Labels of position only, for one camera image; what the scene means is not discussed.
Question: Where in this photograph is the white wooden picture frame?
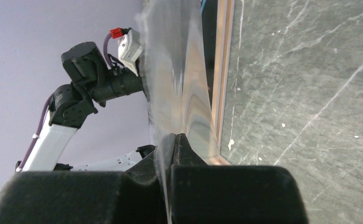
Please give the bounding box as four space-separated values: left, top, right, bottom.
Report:
209 0 235 165

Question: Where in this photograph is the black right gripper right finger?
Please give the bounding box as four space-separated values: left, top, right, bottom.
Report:
169 133 308 224

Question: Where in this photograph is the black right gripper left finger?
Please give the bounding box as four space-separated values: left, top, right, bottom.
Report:
0 133 177 224

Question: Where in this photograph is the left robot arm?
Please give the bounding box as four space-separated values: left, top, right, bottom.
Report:
15 42 143 173

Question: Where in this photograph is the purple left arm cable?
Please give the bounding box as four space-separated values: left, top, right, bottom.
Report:
16 33 123 172

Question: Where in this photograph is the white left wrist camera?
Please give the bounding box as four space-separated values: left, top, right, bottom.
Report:
110 28 143 77

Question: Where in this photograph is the clear plastic sheet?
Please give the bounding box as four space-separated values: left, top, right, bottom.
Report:
139 0 220 223

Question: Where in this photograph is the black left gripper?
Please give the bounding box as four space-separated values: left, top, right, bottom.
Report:
89 68 146 104

